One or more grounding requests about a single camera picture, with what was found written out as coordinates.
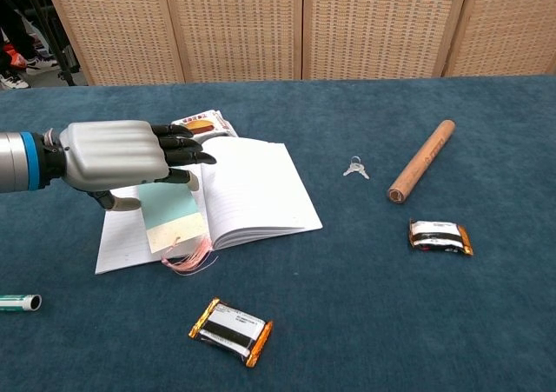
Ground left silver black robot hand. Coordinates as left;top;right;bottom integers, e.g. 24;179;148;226
58;120;217;212

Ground blue bookmark with pink tassel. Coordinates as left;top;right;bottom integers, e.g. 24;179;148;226
136;182;218;276

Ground black tripod stand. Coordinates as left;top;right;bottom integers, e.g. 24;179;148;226
17;0;82;87

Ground burger print snack packet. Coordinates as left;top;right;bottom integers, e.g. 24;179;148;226
170;110;239;140

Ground orange plastic bag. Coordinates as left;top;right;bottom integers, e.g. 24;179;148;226
3;43;28;70

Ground open white lined notebook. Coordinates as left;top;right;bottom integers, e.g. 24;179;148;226
95;136;324;276

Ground person in black trousers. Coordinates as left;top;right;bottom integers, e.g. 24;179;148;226
0;0;60;90

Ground woven wood folding screen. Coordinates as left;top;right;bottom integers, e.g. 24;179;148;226
39;0;556;87

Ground green white marker pen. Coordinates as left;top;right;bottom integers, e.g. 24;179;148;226
0;294;43;313

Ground black white orange snack bar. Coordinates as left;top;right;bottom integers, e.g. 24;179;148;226
188;296;275;369
407;219;474;256

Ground teal carpet table cover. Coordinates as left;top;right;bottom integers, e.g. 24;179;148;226
0;75;556;392

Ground brown cardboard tube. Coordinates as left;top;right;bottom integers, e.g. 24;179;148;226
386;119;457;205

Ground silver keys on ring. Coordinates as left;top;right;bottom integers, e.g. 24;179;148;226
342;155;371;181

